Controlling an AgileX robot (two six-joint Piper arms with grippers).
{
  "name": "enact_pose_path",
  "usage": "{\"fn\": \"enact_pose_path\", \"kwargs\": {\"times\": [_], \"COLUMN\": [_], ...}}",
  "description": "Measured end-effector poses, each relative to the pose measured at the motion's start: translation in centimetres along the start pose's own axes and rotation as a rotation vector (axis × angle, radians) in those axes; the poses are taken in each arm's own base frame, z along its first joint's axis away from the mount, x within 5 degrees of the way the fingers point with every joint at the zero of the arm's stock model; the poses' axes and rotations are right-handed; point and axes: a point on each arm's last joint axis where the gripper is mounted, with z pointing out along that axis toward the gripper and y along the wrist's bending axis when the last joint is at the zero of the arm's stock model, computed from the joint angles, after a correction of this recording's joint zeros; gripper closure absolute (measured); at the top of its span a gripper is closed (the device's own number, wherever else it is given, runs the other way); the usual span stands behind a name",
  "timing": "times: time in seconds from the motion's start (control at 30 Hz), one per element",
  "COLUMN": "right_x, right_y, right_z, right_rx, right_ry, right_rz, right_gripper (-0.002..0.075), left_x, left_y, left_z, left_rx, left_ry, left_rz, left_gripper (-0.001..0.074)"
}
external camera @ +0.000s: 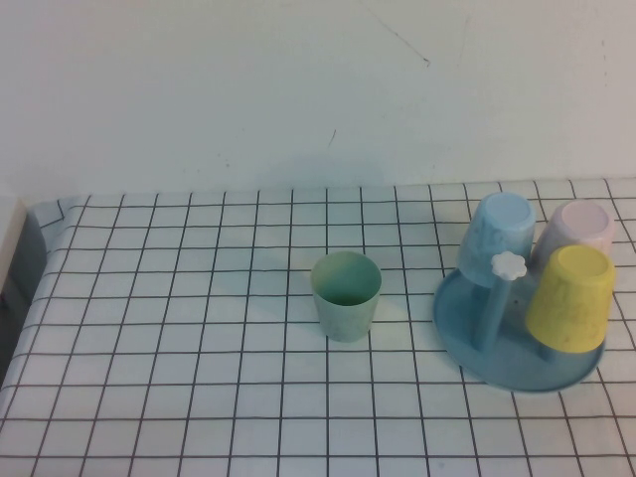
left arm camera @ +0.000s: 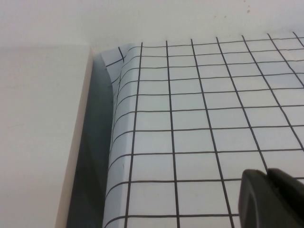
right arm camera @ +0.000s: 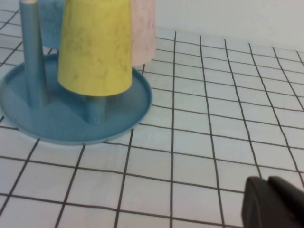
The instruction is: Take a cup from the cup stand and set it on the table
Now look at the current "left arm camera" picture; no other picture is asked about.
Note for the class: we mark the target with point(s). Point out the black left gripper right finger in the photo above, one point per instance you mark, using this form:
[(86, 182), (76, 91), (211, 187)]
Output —
[(292, 206)]

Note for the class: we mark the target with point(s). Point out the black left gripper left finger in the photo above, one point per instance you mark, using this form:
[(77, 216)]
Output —
[(256, 202)]

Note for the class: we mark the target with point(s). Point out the white black-grid tablecloth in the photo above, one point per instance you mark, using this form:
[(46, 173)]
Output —
[(190, 130)]

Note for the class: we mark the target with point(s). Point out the white side panel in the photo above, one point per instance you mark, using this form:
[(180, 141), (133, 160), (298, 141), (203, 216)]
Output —
[(35, 130)]

